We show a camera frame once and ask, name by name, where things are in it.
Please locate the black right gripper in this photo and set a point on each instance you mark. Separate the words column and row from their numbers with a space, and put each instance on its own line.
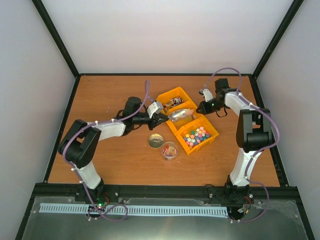
column 205, row 111

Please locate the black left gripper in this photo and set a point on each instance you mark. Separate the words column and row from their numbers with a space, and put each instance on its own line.
column 160, row 117

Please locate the yellow popsicle candy bin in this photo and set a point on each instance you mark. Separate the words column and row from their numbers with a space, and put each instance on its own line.
column 176, row 126

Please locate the silver metal scoop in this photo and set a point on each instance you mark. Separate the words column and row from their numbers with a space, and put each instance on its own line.
column 180, row 114

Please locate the yellow star candy bin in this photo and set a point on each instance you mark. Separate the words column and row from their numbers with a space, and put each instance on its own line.
column 203, row 121

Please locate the gold jar lid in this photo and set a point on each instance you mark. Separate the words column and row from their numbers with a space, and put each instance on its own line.
column 155, row 140

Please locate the clear glass jar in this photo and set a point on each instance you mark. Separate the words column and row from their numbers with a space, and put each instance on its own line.
column 169, row 150

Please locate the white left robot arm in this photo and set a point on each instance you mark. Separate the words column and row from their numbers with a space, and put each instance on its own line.
column 80, row 142

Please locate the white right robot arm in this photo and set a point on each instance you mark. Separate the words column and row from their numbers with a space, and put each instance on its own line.
column 253, row 133

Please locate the pile of star candies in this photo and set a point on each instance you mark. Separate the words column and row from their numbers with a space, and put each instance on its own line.
column 196, row 136

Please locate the pile of lollipops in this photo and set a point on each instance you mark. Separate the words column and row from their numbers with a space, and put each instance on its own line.
column 171, row 103

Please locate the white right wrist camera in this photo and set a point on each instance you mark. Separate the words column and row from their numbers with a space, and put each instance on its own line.
column 206, row 94

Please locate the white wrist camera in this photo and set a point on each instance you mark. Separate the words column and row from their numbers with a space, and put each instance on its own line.
column 206, row 94
column 155, row 108

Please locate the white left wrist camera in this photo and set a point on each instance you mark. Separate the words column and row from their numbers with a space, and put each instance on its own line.
column 155, row 108

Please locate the black aluminium frame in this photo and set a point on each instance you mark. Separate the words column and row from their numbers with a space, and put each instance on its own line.
column 45, row 189

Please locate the light blue cable duct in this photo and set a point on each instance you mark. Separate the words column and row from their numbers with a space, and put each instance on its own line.
column 136, row 210

